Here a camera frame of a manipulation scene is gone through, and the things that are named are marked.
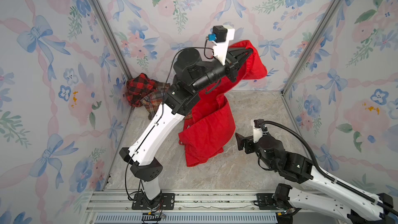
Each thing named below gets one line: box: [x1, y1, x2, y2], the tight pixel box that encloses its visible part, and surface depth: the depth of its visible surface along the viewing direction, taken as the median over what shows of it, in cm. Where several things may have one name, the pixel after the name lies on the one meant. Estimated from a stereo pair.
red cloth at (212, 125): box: [178, 40, 268, 167], surface depth 82 cm
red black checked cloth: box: [125, 72, 159, 108], surface depth 109 cm
